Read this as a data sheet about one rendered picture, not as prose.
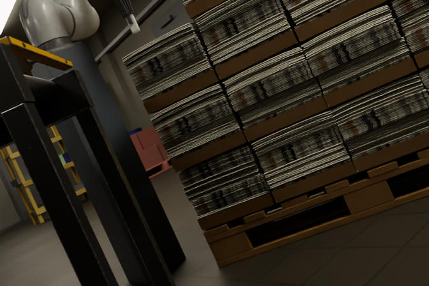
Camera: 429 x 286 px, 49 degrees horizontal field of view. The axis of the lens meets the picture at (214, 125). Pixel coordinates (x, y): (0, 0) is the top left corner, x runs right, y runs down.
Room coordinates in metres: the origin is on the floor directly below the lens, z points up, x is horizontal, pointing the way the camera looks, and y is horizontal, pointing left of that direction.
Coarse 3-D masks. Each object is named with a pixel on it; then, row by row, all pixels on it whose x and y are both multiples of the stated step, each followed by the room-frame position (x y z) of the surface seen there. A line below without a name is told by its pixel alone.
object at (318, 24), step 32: (384, 0) 1.42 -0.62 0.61; (288, 32) 1.50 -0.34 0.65; (224, 64) 1.57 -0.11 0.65; (416, 64) 1.44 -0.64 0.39; (160, 96) 1.65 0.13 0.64; (352, 96) 1.48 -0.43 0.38; (256, 128) 1.57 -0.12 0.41; (192, 160) 1.64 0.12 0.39; (352, 160) 1.50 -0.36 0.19; (384, 160) 1.47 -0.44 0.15; (288, 192) 1.57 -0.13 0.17
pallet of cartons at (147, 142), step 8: (152, 128) 7.74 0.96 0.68; (136, 136) 7.51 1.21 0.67; (144, 136) 7.61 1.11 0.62; (152, 136) 7.70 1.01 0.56; (136, 144) 7.47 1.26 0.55; (144, 144) 7.57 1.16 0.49; (152, 144) 7.66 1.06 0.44; (160, 144) 7.29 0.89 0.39; (144, 152) 7.08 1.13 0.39; (152, 152) 7.16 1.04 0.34; (160, 152) 7.28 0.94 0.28; (144, 160) 7.04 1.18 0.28; (152, 160) 7.12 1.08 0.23; (160, 160) 7.21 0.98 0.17; (168, 160) 8.07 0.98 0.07; (152, 168) 7.07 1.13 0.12; (160, 168) 7.94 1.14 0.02; (168, 168) 7.24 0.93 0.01; (152, 176) 7.03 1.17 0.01
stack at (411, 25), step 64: (256, 0) 1.52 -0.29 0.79; (320, 0) 1.47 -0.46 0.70; (128, 64) 1.67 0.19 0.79; (192, 64) 1.61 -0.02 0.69; (256, 64) 1.57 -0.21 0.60; (320, 64) 1.49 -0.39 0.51; (384, 64) 1.44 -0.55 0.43; (192, 128) 1.63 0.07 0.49; (320, 128) 1.52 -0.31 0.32; (384, 128) 1.47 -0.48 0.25; (192, 192) 1.67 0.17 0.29; (256, 192) 1.60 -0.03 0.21; (384, 192) 1.49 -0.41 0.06
